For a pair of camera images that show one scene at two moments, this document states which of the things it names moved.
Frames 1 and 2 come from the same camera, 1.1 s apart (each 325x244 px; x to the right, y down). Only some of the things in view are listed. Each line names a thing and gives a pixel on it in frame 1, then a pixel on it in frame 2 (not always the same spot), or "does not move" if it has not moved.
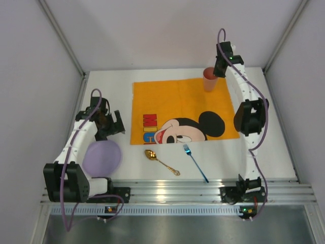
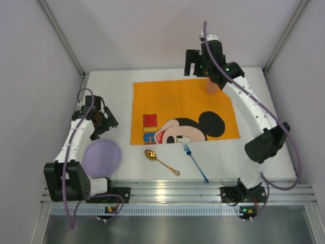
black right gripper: (219, 70) → (191, 62)
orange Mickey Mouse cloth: (176, 111) does not move
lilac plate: (101, 158) does not move
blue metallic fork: (189, 152) does not move
